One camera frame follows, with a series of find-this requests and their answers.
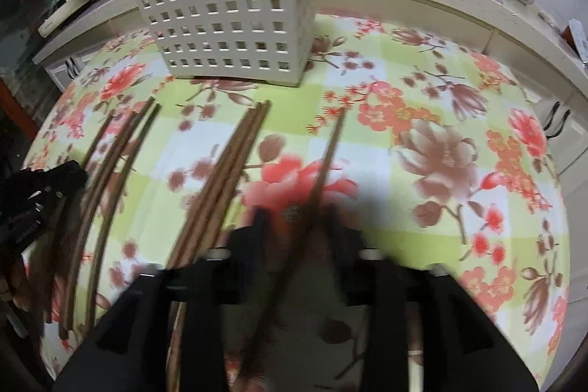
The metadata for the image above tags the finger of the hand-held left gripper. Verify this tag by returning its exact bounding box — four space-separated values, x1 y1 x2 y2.
13 161 89 210

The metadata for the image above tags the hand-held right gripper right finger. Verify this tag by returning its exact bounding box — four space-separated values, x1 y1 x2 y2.
322 212 539 392

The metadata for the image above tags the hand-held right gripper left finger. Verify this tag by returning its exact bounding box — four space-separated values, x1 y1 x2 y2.
54 211 273 392

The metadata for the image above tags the white perforated plastic utensil basket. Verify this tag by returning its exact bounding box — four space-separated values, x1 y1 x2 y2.
118 0 319 88

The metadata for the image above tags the person's left hand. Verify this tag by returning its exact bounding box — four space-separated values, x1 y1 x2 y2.
0 261 29 311

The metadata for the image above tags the white flat device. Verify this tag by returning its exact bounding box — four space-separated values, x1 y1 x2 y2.
37 0 91 39

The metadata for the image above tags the floral checked tablecloth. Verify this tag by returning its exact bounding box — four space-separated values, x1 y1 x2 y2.
22 13 570 392

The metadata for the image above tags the red and white packet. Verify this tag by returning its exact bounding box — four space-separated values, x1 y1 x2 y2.
566 19 588 63

